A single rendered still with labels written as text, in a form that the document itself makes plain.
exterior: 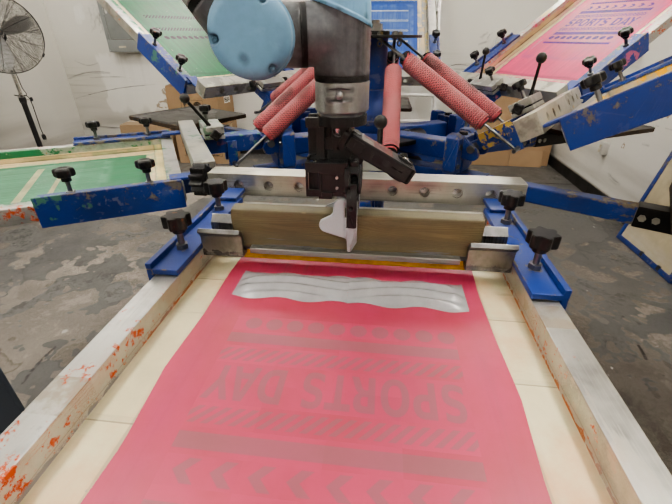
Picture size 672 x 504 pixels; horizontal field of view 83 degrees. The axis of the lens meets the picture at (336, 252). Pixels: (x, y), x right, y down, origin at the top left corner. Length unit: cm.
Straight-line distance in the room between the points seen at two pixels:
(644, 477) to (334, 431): 27
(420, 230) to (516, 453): 33
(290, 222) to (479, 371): 35
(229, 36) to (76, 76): 563
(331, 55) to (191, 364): 42
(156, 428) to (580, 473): 41
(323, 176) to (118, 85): 521
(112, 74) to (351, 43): 526
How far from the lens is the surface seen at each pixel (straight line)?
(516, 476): 44
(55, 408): 49
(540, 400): 51
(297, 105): 123
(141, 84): 554
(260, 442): 43
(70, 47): 597
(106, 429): 49
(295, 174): 86
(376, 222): 61
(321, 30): 53
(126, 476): 45
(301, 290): 60
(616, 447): 45
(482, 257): 64
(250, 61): 39
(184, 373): 51
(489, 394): 49
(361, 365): 49
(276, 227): 64
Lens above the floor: 131
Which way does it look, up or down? 29 degrees down
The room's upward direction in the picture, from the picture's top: straight up
